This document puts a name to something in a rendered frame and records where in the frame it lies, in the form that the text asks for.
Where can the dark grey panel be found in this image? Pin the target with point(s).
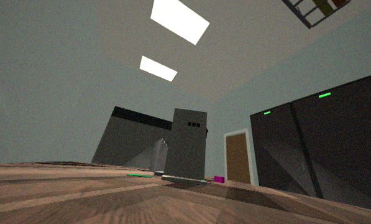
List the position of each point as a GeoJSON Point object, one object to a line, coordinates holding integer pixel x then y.
{"type": "Point", "coordinates": [185, 160]}

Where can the small magenta block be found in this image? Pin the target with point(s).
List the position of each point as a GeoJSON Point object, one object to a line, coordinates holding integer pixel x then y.
{"type": "Point", "coordinates": [219, 179]}

